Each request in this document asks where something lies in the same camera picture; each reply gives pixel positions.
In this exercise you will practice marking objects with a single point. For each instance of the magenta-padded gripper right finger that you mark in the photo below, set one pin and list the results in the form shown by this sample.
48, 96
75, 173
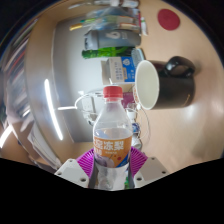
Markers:
138, 163

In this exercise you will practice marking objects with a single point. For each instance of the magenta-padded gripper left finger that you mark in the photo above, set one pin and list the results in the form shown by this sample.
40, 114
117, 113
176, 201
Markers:
85, 165

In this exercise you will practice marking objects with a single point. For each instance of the clear red-capped drink bottle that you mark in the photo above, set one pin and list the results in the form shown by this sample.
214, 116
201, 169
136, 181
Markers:
111, 133

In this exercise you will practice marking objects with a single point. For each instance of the under-shelf light bar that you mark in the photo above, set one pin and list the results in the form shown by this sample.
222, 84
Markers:
53, 113

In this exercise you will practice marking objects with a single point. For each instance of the magenta pouch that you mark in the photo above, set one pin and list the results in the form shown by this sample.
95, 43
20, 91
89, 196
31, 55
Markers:
128, 101

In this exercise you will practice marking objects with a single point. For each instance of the black mug white inside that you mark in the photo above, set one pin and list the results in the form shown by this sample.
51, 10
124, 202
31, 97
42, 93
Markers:
173, 93

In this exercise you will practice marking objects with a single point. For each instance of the blue and white carton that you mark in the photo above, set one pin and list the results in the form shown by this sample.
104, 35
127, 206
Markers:
121, 70

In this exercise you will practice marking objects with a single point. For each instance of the grey round lid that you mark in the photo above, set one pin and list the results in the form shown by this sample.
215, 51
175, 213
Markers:
137, 56

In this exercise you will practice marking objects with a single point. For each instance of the green glass bottle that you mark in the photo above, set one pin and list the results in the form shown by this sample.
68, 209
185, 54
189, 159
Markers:
106, 52

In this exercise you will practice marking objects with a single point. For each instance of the grey shaker bottle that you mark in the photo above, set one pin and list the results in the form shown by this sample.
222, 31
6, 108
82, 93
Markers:
113, 39

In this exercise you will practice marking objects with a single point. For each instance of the clear yellow-capped bottle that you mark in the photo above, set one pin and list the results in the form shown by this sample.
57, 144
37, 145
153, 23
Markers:
126, 27

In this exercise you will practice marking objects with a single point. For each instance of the white marker pen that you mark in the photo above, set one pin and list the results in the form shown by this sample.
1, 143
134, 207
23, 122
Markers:
143, 26

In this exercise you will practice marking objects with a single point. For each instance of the clear green-capped bottle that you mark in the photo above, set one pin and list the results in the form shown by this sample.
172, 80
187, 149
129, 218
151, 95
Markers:
100, 20

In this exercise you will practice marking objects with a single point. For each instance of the flat round red coaster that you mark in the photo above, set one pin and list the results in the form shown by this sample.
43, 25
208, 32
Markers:
168, 19

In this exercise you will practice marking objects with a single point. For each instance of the white wall power strip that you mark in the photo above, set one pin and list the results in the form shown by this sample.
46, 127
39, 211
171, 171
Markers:
87, 105

